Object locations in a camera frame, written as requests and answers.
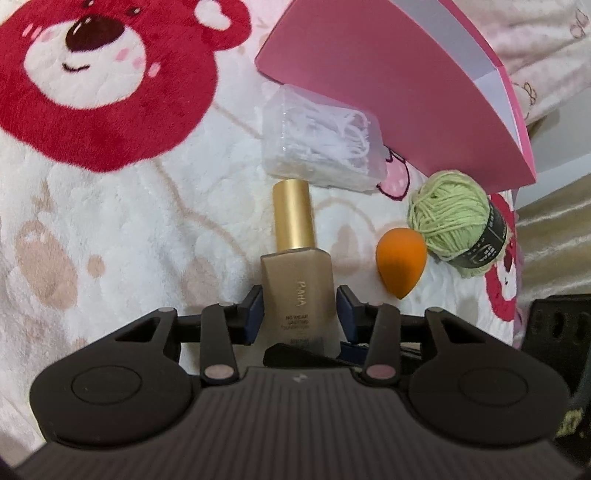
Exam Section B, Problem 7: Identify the orange makeup sponge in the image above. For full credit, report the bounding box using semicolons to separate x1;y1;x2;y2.
376;227;429;301

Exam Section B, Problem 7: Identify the gold curtain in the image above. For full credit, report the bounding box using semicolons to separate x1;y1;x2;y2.
512;157;591;301

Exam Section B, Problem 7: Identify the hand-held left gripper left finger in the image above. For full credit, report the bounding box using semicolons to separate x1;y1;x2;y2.
115;285;264;387

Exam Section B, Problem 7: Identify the clear floss pick box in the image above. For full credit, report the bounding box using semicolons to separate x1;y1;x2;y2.
255;83;387;195

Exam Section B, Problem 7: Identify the bear printed blanket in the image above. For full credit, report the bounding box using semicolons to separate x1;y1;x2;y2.
0;0;527;462

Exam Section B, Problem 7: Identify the green yarn ball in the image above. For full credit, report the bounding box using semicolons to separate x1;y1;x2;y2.
407;170;511;280

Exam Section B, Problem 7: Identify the pink checked cartoon pillow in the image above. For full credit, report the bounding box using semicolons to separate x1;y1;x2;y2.
443;0;591;125

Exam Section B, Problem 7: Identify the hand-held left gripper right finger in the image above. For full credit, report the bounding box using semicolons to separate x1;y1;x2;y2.
337;285;485;388

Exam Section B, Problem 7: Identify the gold capped foundation bottle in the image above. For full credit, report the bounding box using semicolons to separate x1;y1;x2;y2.
259;179;345;358

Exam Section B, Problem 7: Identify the pink cardboard box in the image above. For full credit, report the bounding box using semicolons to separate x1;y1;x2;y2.
255;0;539;195

